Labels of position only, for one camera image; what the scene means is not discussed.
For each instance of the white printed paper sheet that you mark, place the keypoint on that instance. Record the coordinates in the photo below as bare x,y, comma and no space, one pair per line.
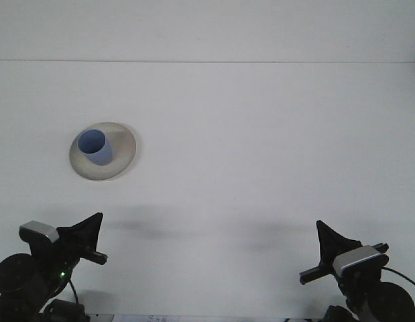
210,318

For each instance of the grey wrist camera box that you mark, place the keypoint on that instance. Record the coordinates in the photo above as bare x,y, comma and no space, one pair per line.
39,229
359,258

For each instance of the pale round plate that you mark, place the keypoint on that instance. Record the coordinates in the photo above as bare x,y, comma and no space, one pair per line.
123,154

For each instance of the pale blue cup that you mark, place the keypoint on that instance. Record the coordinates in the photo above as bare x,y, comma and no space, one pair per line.
100,156

